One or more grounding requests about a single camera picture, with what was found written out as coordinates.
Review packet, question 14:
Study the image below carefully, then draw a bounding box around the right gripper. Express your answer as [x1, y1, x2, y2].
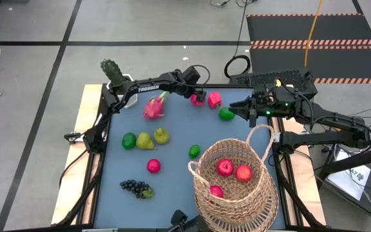
[229, 86, 285, 128]

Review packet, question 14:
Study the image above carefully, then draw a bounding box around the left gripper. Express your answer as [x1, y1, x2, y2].
[171, 66, 207, 103]

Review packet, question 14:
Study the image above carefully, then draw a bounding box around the pink round pomegranate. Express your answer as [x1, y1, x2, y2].
[146, 158, 162, 175]
[189, 92, 206, 108]
[209, 184, 225, 199]

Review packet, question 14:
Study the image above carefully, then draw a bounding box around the pink dragon fruit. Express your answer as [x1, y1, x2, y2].
[142, 91, 171, 121]

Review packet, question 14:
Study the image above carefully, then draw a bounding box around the green lime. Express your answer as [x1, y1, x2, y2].
[218, 107, 237, 122]
[122, 132, 137, 150]
[189, 144, 202, 159]

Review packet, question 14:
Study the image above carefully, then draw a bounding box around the yellow-green pear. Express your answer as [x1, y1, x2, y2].
[135, 131, 157, 151]
[153, 126, 171, 145]

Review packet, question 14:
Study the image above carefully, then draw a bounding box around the red apple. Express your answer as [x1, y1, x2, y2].
[216, 159, 236, 178]

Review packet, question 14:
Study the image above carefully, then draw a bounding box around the red-orange apple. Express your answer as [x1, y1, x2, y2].
[235, 164, 254, 184]

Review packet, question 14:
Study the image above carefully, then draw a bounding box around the woven wicker basket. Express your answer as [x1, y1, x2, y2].
[187, 124, 280, 232]

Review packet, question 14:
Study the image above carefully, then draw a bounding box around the pink-red bell pepper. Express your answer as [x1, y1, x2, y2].
[207, 91, 223, 110]

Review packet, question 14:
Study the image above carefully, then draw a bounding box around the black perforated computer case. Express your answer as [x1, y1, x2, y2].
[229, 69, 318, 101]

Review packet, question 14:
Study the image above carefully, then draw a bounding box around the white plant pot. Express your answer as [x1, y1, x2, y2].
[106, 73, 138, 110]

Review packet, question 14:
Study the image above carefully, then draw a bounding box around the green cactus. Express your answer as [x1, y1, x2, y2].
[100, 58, 129, 87]

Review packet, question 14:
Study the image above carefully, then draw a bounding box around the wooden table side board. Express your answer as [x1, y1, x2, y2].
[50, 84, 111, 226]
[275, 84, 327, 226]

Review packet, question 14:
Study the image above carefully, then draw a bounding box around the black mat with orange stripes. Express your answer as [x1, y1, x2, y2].
[245, 13, 371, 85]

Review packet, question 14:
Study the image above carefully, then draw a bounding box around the dark grape bunch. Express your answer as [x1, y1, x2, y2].
[119, 179, 156, 200]

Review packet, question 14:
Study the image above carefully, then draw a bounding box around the black object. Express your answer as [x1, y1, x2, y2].
[167, 209, 213, 232]

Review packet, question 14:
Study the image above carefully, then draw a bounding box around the white paper sheet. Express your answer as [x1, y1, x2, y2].
[327, 150, 371, 201]

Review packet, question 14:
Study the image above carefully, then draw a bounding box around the black coiled floor cable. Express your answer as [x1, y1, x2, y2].
[223, 0, 252, 79]

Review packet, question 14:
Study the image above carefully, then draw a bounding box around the yellow cable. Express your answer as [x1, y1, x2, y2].
[303, 0, 324, 68]

